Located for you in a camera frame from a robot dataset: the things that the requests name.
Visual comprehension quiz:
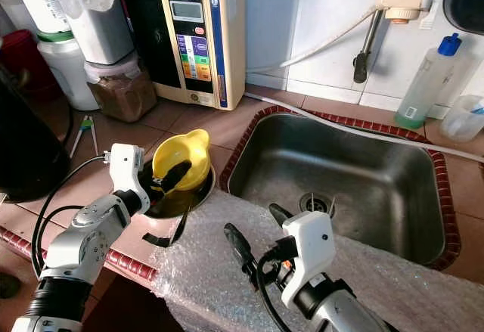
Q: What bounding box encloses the dark red canister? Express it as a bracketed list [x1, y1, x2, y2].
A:
[0, 29, 55, 95]

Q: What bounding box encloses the white diverter hose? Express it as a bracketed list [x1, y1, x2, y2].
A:
[244, 0, 386, 76]

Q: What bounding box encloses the dark handled knife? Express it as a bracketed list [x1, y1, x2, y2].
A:
[0, 271, 22, 299]

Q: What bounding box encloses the white jug with green lid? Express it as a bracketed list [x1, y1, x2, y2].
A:
[36, 31, 99, 112]

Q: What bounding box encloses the clear bottle with blue cap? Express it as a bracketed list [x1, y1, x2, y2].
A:
[393, 33, 462, 130]

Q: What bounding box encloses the jar of brown powder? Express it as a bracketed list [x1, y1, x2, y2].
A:
[85, 58, 158, 123]

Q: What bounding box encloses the black electric kettle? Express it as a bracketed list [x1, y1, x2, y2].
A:
[0, 67, 67, 203]

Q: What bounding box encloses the yellow plastic spouted bowl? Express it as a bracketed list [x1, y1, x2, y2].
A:
[153, 129, 211, 193]

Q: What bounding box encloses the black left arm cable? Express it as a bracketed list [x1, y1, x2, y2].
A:
[33, 154, 114, 280]

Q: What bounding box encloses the cream and black water ionizer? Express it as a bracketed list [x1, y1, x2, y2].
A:
[117, 0, 247, 111]

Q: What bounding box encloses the steel sink basin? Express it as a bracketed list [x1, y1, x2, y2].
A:
[219, 107, 462, 266]

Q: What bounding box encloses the white labelled bottle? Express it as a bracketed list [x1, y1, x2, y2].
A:
[11, 0, 75, 36]

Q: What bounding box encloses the steel faucet pipe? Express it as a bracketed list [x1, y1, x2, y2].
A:
[353, 0, 402, 85]

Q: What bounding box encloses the clear plastic cup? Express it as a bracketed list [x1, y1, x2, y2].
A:
[439, 94, 484, 142]

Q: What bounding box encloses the clear bubble wrap sheet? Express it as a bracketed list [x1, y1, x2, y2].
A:
[150, 191, 484, 332]

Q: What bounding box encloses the translucent plastic container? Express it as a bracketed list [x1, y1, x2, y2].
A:
[0, 0, 39, 38]

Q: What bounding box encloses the white hose along counter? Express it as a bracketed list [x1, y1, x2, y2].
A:
[246, 90, 484, 163]

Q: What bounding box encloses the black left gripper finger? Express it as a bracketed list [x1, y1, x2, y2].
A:
[160, 160, 192, 195]

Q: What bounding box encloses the shallow steel bowl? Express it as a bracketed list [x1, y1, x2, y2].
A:
[145, 167, 216, 219]

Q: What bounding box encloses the small black plastic clip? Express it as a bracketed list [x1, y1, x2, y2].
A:
[142, 203, 190, 248]

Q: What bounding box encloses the white plastic wrapped container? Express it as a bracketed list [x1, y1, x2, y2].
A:
[59, 0, 133, 67]

